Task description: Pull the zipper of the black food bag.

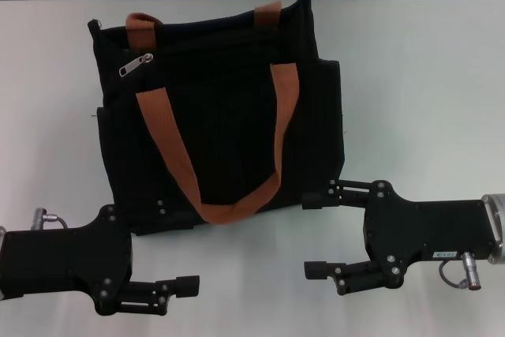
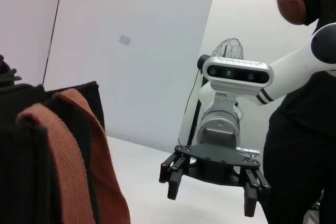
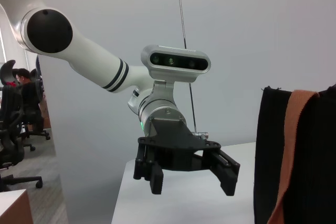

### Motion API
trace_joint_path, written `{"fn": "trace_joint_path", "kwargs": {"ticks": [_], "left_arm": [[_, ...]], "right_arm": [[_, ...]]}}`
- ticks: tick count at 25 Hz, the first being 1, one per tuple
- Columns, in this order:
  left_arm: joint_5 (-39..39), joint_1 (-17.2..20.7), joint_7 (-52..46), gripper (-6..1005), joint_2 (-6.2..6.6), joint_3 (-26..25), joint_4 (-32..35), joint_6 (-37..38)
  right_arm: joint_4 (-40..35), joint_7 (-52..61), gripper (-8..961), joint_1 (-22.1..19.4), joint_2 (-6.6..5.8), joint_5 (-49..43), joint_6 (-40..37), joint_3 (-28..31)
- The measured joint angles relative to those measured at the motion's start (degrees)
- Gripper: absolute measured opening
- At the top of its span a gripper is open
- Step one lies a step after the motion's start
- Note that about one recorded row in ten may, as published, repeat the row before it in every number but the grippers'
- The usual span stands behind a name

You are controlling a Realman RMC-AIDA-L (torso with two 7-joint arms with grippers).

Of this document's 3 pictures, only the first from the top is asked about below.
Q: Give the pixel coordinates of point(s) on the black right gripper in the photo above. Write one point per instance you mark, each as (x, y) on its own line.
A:
(430, 234)

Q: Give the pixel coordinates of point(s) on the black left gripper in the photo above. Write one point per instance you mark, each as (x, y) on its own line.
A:
(63, 262)

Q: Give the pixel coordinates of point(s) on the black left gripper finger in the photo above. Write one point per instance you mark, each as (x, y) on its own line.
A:
(187, 286)

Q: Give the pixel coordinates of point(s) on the silver zipper pull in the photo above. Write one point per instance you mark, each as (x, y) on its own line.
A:
(136, 65)

